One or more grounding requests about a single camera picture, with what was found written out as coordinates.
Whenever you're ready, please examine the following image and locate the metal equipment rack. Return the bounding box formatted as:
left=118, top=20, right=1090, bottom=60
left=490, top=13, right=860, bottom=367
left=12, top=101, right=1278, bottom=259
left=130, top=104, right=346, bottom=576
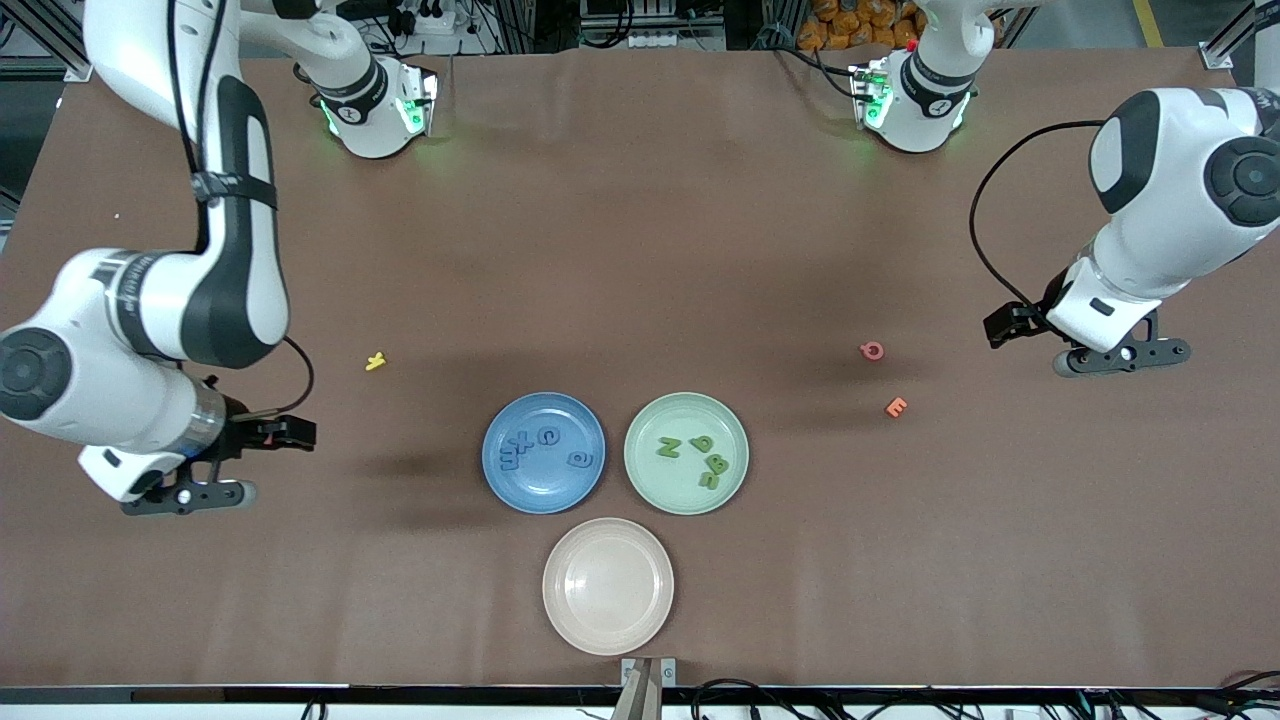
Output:
left=578, top=0, right=729, bottom=51

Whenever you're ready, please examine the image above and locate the white power strip with plugs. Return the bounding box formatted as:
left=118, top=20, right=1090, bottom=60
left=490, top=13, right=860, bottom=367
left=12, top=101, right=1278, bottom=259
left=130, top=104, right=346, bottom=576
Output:
left=385, top=0, right=471, bottom=37

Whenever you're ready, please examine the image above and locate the blue plate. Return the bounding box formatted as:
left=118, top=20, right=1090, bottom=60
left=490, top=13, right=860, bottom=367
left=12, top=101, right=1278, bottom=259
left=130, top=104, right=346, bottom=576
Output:
left=481, top=391, right=607, bottom=515

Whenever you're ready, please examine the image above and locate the black looped cable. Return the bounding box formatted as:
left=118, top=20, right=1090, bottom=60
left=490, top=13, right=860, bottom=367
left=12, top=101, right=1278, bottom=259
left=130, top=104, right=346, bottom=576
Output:
left=690, top=677, right=801, bottom=720

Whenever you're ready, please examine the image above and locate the aluminium frame post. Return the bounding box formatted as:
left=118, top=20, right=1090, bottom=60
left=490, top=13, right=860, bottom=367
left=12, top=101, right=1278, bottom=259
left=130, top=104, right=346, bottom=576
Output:
left=1205, top=0, right=1280, bottom=71
left=22, top=0, right=94, bottom=83

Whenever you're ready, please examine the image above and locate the beige plate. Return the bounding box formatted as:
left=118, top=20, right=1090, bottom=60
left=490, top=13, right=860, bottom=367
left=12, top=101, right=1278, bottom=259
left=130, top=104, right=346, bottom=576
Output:
left=542, top=517, right=675, bottom=657

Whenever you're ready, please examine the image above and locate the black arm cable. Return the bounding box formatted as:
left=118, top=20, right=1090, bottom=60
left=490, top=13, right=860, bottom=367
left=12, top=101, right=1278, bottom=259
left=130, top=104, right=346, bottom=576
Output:
left=165, top=0, right=317, bottom=417
left=968, top=120, right=1107, bottom=323

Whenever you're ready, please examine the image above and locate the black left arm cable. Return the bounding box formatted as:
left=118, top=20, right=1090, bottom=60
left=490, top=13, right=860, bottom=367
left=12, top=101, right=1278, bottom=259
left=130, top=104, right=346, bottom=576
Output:
left=968, top=120, right=1107, bottom=323

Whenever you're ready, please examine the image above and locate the bag of orange fruit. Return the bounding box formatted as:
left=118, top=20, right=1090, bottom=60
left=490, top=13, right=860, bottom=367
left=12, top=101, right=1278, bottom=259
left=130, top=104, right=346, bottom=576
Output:
left=798, top=0, right=926, bottom=53

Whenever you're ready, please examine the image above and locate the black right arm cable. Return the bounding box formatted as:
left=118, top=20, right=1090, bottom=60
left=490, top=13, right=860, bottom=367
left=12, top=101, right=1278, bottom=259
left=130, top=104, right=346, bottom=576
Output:
left=165, top=0, right=317, bottom=417

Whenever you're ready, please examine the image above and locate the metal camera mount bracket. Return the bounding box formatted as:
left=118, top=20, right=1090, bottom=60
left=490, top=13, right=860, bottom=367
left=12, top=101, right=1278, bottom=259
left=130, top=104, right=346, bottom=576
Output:
left=612, top=657, right=679, bottom=720

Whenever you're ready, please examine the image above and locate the black table edge rail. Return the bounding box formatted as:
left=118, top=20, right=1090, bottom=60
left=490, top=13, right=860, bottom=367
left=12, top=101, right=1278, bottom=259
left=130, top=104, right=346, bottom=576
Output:
left=0, top=684, right=1280, bottom=707

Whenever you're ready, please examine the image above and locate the brown table cover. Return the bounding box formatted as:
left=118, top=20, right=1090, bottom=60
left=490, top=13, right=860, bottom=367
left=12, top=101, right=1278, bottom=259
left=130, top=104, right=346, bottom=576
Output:
left=0, top=45, right=1280, bottom=691

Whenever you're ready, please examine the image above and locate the green plate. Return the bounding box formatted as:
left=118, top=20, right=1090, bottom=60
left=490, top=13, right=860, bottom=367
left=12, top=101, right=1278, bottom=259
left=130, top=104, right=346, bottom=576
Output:
left=623, top=391, right=750, bottom=516

